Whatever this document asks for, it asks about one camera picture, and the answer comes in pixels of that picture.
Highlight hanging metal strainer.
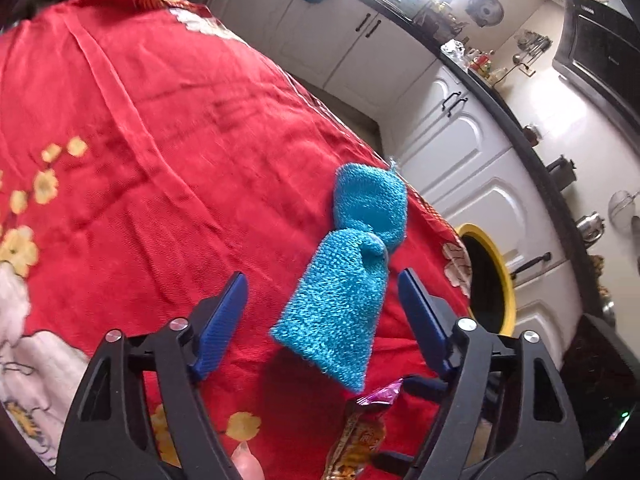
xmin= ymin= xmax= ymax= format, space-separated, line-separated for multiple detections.
xmin=607 ymin=190 xmax=633 ymax=233

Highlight grey kettle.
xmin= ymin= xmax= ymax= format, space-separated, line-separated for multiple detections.
xmin=546 ymin=155 xmax=576 ymax=192

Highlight white kitchen cabinets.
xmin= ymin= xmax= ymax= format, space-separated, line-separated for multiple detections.
xmin=205 ymin=0 xmax=586 ymax=361

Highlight steel teapot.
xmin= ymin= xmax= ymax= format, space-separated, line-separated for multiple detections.
xmin=576 ymin=211 xmax=606 ymax=248

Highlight hanging kitchen utensils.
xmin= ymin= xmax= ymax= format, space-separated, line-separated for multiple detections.
xmin=515 ymin=30 xmax=553 ymax=63

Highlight person's left hand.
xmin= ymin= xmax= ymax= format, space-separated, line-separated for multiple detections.
xmin=231 ymin=441 xmax=267 ymax=480

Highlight black range hood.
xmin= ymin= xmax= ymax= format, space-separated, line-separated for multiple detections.
xmin=552 ymin=0 xmax=640 ymax=126

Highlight red floral blanket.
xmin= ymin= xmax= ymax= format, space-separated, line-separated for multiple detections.
xmin=0 ymin=0 xmax=473 ymax=476

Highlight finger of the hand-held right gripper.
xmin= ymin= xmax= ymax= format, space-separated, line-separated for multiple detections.
xmin=402 ymin=374 xmax=451 ymax=403
xmin=372 ymin=451 xmax=418 ymax=470

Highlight yellow-rimmed trash bin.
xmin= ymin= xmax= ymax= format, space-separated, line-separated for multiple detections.
xmin=457 ymin=224 xmax=517 ymax=337

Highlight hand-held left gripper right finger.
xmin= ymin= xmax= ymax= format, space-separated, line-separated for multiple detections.
xmin=397 ymin=267 xmax=589 ymax=480

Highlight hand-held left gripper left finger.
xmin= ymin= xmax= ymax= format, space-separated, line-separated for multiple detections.
xmin=55 ymin=271 xmax=249 ymax=480

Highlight black wall fan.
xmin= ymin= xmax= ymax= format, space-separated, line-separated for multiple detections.
xmin=467 ymin=0 xmax=503 ymax=28

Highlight orange and purple snack wrapper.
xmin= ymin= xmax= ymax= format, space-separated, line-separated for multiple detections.
xmin=325 ymin=380 xmax=403 ymax=480

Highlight black dish rack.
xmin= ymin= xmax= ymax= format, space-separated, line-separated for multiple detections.
xmin=415 ymin=0 xmax=456 ymax=31

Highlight black kitchen countertop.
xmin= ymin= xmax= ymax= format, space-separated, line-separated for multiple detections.
xmin=295 ymin=0 xmax=616 ymax=321

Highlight blue scrub cloth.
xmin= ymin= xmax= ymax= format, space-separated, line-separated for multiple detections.
xmin=270 ymin=162 xmax=408 ymax=393

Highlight clear plastic bag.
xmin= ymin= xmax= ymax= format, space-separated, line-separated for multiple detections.
xmin=441 ymin=39 xmax=473 ymax=66

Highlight red condiment bottles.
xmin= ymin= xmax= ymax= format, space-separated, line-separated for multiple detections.
xmin=467 ymin=50 xmax=496 ymax=78

